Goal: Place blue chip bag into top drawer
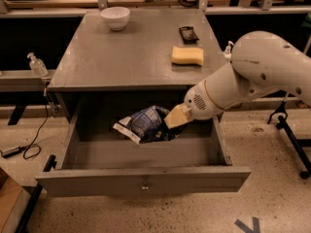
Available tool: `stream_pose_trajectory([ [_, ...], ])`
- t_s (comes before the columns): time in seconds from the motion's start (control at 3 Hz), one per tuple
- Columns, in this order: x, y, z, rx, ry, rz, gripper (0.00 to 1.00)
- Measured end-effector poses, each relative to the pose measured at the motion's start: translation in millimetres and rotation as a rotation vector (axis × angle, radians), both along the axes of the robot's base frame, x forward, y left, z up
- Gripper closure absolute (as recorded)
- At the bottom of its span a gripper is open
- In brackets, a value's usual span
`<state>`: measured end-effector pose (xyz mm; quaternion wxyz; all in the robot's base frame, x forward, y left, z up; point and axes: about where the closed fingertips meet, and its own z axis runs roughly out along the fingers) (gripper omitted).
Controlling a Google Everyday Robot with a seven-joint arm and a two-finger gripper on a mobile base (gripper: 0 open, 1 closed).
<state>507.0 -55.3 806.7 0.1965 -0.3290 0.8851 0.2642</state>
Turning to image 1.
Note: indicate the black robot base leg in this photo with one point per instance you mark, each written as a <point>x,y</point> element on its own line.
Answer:
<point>298,144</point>

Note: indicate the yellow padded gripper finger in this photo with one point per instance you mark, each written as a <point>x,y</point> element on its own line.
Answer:
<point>179,115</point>

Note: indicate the black power adapter with cable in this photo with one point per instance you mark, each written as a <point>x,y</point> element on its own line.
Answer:
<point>30,150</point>

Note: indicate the yellow sponge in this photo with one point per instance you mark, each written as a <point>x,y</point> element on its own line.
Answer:
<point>187,56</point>

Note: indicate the small black snack packet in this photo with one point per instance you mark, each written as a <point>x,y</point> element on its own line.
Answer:
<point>188,35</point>

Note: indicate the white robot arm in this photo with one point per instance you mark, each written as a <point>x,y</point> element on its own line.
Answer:
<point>261,63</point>

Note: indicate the white ceramic bowl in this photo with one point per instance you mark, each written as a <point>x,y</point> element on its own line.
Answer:
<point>116,18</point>

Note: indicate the brown cardboard box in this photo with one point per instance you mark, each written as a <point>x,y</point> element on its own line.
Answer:
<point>13,201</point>

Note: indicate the left clear sanitizer bottle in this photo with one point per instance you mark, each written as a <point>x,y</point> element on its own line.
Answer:
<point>37,65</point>

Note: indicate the blue chip bag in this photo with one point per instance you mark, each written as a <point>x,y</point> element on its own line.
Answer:
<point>148,126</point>

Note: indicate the black metal frame bar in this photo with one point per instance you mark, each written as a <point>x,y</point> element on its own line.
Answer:
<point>21,227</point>

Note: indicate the right white pump bottle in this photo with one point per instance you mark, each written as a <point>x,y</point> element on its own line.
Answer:
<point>228,49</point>

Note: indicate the grey open top drawer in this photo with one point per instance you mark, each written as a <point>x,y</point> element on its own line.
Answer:
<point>99,160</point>

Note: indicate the grey wooden cabinet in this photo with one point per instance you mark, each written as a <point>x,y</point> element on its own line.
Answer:
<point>138,57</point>

